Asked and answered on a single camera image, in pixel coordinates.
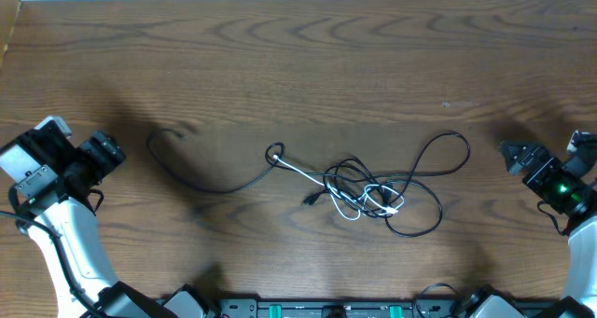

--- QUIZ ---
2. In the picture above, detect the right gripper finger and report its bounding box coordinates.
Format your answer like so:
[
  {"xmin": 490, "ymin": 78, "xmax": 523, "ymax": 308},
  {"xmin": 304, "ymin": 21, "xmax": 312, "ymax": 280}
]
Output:
[
  {"xmin": 499, "ymin": 141, "xmax": 539, "ymax": 158},
  {"xmin": 504, "ymin": 155, "xmax": 526, "ymax": 176}
]

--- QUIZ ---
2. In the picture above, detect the white usb cable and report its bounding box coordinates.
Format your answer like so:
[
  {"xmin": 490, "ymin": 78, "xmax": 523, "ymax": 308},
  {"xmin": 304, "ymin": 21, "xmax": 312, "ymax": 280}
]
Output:
[{"xmin": 272, "ymin": 153, "xmax": 406, "ymax": 222}]

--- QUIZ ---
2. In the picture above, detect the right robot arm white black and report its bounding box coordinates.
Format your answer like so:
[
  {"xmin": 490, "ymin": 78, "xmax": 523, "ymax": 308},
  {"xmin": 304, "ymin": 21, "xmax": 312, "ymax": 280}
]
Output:
[{"xmin": 500, "ymin": 131, "xmax": 596, "ymax": 318}]

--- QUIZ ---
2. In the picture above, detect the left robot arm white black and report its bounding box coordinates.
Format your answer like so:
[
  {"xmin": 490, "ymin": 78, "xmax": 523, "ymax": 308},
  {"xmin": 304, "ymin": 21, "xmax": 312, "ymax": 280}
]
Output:
[{"xmin": 1, "ymin": 117, "xmax": 208, "ymax": 317}]

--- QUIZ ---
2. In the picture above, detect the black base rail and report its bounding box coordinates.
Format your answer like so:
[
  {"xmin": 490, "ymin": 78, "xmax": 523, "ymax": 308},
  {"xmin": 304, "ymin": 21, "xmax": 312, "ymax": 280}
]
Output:
[{"xmin": 218, "ymin": 283, "xmax": 561, "ymax": 318}]

